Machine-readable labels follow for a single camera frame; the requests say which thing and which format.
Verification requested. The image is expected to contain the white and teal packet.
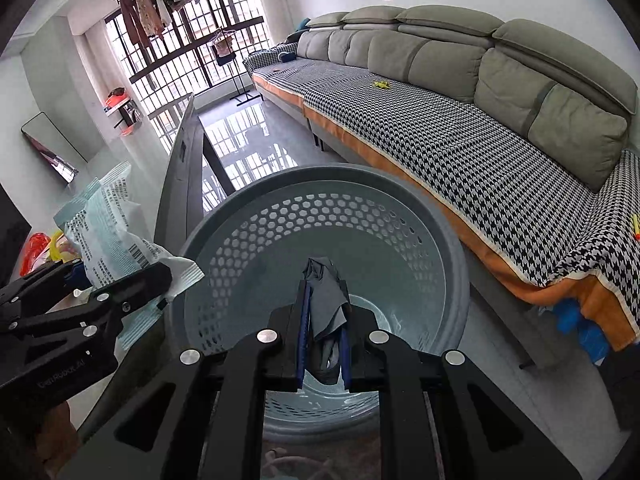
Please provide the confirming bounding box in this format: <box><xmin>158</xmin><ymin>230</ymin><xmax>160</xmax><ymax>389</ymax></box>
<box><xmin>52</xmin><ymin>162</ymin><xmax>206</xmax><ymax>353</ymax></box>

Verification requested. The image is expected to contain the grey perforated plastic basket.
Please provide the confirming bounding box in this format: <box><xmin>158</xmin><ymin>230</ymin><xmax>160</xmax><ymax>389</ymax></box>
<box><xmin>167</xmin><ymin>162</ymin><xmax>471</xmax><ymax>453</ymax></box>

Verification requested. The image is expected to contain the red plastic bag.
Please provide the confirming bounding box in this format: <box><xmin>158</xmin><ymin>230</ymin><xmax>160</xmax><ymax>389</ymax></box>
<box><xmin>20</xmin><ymin>232</ymin><xmax>53</xmax><ymax>277</ymax></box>

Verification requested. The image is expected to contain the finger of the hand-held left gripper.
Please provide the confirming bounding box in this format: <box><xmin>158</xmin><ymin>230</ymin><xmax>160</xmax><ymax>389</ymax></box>
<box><xmin>10</xmin><ymin>261</ymin><xmax>174</xmax><ymax>348</ymax></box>
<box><xmin>0</xmin><ymin>259</ymin><xmax>87</xmax><ymax>331</ymax></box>

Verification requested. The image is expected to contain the small shelf with orange items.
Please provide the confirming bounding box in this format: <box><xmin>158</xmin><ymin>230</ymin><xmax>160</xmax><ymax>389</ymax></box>
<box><xmin>102</xmin><ymin>87</ymin><xmax>143</xmax><ymax>137</ymax></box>

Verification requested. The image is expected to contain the floor clothes stand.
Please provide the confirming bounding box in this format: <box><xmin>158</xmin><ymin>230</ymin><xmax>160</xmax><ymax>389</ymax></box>
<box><xmin>210</xmin><ymin>30</ymin><xmax>263</xmax><ymax>107</ymax></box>

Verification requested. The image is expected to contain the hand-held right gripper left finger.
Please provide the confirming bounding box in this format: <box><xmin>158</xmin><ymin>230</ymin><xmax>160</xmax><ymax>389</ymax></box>
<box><xmin>65</xmin><ymin>280</ymin><xmax>313</xmax><ymax>480</ymax></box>

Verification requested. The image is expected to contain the grey fabric sofa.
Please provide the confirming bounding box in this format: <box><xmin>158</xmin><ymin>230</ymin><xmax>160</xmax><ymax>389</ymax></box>
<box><xmin>242</xmin><ymin>5</ymin><xmax>640</xmax><ymax>371</ymax></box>

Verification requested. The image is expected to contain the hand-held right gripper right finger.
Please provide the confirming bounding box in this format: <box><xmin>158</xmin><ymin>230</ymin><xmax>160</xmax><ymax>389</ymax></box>
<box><xmin>340</xmin><ymin>280</ymin><xmax>581</xmax><ymax>480</ymax></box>

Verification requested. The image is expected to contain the dark window grille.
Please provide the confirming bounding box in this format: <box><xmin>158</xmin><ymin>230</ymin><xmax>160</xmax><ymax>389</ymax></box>
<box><xmin>105</xmin><ymin>0</ymin><xmax>271</xmax><ymax>156</ymax></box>

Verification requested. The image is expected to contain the grey cloth piece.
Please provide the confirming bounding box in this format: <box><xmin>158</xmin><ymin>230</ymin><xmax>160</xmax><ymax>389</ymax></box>
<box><xmin>302</xmin><ymin>256</ymin><xmax>351</xmax><ymax>386</ymax></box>

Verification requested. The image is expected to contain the blue plastic bag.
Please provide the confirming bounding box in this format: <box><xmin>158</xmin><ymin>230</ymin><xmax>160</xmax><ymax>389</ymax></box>
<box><xmin>555</xmin><ymin>300</ymin><xmax>612</xmax><ymax>362</ymax></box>

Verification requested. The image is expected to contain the leaning floor mirror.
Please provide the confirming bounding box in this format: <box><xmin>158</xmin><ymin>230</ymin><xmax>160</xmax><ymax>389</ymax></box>
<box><xmin>21</xmin><ymin>111</ymin><xmax>80</xmax><ymax>183</ymax></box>

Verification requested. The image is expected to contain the black television screen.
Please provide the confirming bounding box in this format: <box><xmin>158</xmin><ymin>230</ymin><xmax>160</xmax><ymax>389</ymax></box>
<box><xmin>0</xmin><ymin>185</ymin><xmax>32</xmax><ymax>288</ymax></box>

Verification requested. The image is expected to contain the row of hanging clothes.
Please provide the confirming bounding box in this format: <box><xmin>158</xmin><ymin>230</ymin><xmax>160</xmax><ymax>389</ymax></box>
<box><xmin>119</xmin><ymin>0</ymin><xmax>241</xmax><ymax>50</ymax></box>

